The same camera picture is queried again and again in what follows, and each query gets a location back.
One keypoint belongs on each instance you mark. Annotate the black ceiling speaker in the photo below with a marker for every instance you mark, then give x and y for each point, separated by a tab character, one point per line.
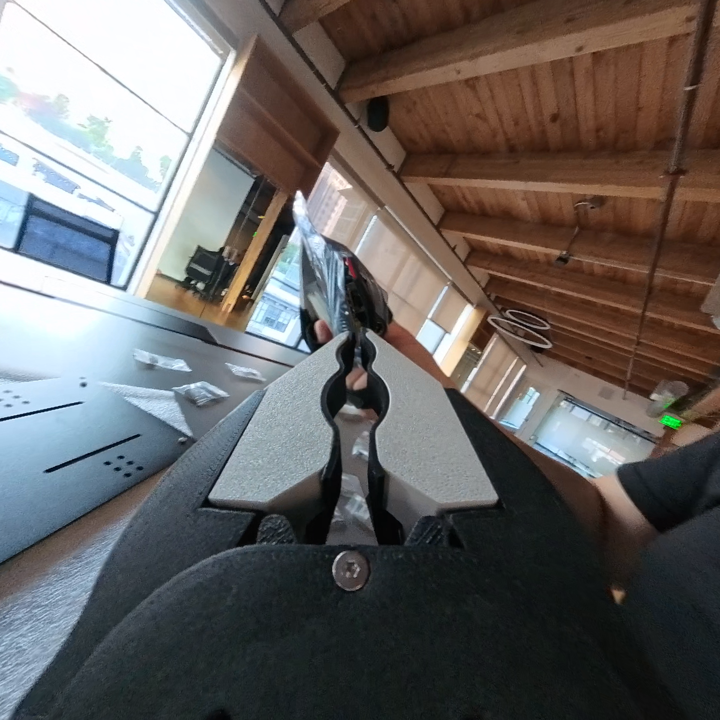
378	113

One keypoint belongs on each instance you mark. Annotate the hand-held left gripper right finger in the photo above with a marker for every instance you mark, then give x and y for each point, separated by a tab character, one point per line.
433	450

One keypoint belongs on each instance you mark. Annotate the black office chair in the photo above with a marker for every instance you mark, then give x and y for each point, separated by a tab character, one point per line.
68	242

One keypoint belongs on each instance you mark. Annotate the green exit sign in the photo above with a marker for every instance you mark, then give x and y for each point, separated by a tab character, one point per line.
672	422

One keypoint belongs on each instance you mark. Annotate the black metal base plate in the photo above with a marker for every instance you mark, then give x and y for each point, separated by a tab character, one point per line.
68	450

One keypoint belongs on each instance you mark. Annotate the person's right hand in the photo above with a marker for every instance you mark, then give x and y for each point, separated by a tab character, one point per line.
326	332

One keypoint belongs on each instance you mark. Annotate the white foam sheet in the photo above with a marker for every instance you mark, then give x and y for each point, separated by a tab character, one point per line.
45	630

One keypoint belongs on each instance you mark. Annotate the silver plastic parts bag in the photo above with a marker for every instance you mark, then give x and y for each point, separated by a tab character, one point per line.
321	264

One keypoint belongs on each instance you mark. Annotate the large office windows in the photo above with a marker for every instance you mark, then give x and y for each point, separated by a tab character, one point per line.
101	113

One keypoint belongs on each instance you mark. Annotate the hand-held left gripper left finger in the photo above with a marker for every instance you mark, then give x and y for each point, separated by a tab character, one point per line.
276	450

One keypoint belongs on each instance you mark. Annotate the person's right forearm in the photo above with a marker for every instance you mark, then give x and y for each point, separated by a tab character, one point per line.
414	354

